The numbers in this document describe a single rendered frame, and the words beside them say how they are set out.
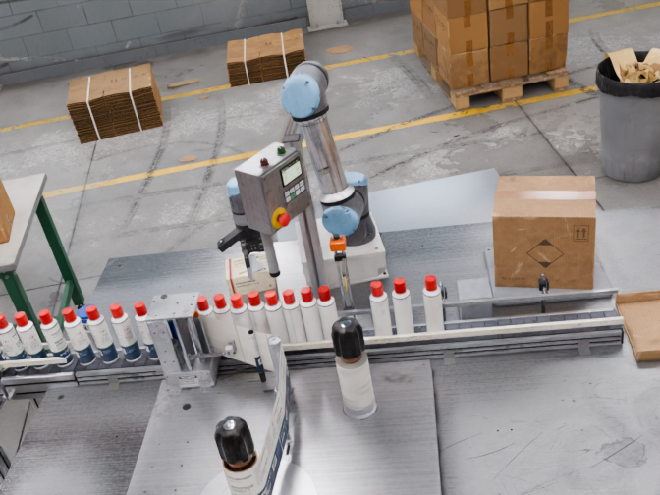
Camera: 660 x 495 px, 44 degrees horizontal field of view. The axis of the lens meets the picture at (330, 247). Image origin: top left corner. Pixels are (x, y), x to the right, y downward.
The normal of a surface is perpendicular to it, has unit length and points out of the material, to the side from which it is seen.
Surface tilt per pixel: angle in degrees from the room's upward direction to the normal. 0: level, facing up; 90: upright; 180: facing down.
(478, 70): 90
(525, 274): 90
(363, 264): 90
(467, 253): 0
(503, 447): 0
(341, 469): 0
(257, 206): 90
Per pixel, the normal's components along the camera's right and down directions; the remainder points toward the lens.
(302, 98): -0.24, 0.41
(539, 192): -0.15, -0.82
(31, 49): 0.13, 0.55
